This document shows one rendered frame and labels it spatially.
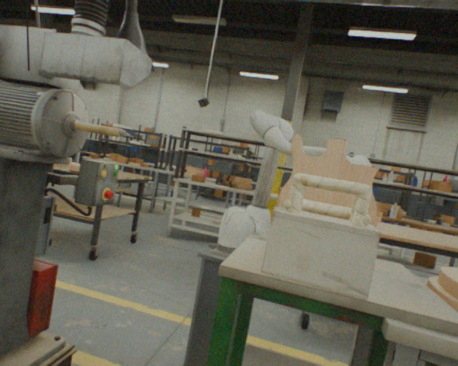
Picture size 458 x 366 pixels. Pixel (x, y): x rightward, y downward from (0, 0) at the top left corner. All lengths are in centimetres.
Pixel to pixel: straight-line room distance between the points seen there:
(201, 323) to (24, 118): 132
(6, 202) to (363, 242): 122
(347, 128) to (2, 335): 1161
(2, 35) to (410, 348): 164
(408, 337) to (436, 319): 8
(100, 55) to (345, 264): 94
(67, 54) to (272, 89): 1157
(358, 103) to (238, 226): 1098
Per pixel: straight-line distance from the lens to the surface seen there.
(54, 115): 131
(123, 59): 110
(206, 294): 186
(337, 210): 102
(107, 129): 125
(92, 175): 153
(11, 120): 139
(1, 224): 145
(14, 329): 170
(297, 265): 87
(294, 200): 86
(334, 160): 122
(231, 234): 178
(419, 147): 1269
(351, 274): 88
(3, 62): 151
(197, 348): 200
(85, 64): 117
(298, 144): 122
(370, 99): 1259
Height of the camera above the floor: 119
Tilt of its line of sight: 3 degrees down
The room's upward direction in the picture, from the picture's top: 10 degrees clockwise
